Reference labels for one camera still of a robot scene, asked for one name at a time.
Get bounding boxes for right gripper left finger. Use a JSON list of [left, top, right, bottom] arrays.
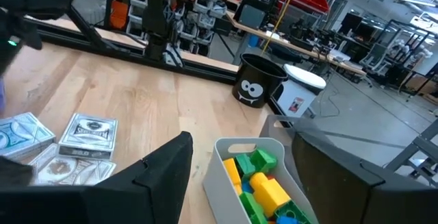
[[0, 131, 194, 224]]

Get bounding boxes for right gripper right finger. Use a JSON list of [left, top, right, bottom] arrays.
[[292, 127, 438, 224]]

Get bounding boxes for dark green toy brick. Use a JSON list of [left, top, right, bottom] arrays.
[[273, 199, 313, 224]]

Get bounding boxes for yellow toy brick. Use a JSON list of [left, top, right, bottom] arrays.
[[248, 171, 292, 218], [222, 158, 243, 197]]

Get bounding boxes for card deck standard size print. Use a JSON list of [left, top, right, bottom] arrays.
[[57, 112, 119, 162]]

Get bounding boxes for white playing card deck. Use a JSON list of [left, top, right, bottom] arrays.
[[28, 142, 118, 187]]

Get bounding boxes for card deck made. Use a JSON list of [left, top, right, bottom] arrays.
[[0, 111, 57, 162]]

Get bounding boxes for light grey plastic bin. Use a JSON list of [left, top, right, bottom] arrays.
[[202, 136, 321, 224]]

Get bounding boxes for grey metal stand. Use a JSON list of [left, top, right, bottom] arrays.
[[385, 118, 438, 188]]

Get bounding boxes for white pedal trash can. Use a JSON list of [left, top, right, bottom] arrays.
[[274, 63, 328, 119]]

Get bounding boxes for black bucket with cartoon face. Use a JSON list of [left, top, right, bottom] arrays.
[[231, 53, 289, 110]]

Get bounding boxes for long wooden workbench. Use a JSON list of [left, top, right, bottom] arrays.
[[224, 10, 368, 77]]

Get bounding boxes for blue barrel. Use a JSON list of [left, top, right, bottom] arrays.
[[246, 34, 261, 49]]

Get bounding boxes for storage shelf with bins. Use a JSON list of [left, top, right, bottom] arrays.
[[109, 0, 240, 58]]

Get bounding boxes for black aluminium table frame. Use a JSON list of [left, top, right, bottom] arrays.
[[23, 6, 240, 85]]

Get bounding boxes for black robot station frame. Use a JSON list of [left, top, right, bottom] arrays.
[[374, 17, 438, 98]]

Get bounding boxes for yellow hanging cable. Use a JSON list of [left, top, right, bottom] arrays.
[[261, 0, 302, 56]]

